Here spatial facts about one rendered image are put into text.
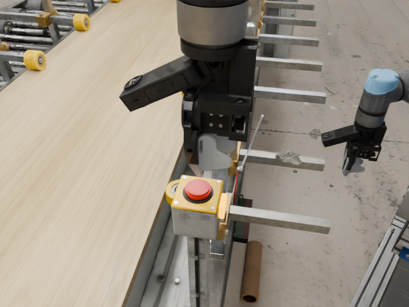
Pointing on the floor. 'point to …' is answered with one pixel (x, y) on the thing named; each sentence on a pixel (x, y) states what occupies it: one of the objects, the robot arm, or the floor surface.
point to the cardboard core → (252, 272)
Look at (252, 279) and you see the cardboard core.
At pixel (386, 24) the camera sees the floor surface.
